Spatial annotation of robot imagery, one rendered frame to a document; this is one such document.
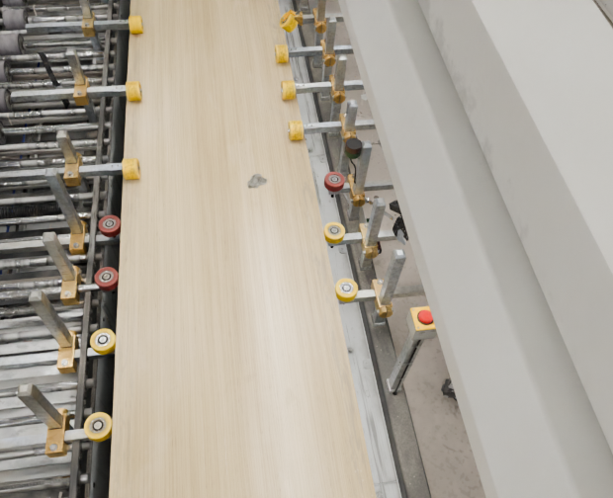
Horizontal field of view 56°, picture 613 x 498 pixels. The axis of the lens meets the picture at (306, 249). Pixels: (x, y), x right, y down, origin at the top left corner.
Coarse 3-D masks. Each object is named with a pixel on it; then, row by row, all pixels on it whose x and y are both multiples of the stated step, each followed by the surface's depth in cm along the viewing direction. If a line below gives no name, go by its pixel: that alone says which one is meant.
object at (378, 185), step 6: (378, 180) 237; (384, 180) 237; (390, 180) 237; (348, 186) 235; (366, 186) 235; (372, 186) 235; (378, 186) 236; (384, 186) 236; (390, 186) 237; (330, 192) 234; (336, 192) 235; (342, 192) 236; (348, 192) 236
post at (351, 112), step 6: (348, 102) 227; (354, 102) 226; (348, 108) 227; (354, 108) 227; (348, 114) 229; (354, 114) 229; (348, 120) 231; (354, 120) 232; (348, 126) 235; (354, 126) 235; (342, 144) 245; (342, 150) 247; (342, 156) 249; (342, 162) 252; (348, 162) 252; (342, 168) 255
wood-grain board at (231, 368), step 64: (192, 0) 295; (256, 0) 297; (128, 64) 264; (192, 64) 266; (256, 64) 269; (128, 128) 241; (192, 128) 243; (256, 128) 245; (128, 192) 222; (192, 192) 224; (256, 192) 225; (128, 256) 206; (192, 256) 207; (256, 256) 208; (320, 256) 210; (128, 320) 191; (192, 320) 193; (256, 320) 194; (320, 320) 195; (128, 384) 179; (192, 384) 180; (256, 384) 181; (320, 384) 182; (128, 448) 168; (192, 448) 169; (256, 448) 170; (320, 448) 171
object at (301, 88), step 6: (300, 84) 253; (306, 84) 253; (312, 84) 254; (318, 84) 254; (324, 84) 254; (330, 84) 254; (348, 84) 255; (354, 84) 255; (360, 84) 255; (300, 90) 253; (306, 90) 253; (312, 90) 254; (318, 90) 254; (324, 90) 255; (330, 90) 255; (348, 90) 257
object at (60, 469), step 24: (48, 48) 292; (96, 72) 284; (0, 120) 262; (24, 120) 263; (48, 120) 264; (72, 120) 266; (24, 168) 247; (0, 384) 193; (24, 408) 189; (72, 408) 190; (0, 480) 177; (24, 480) 177
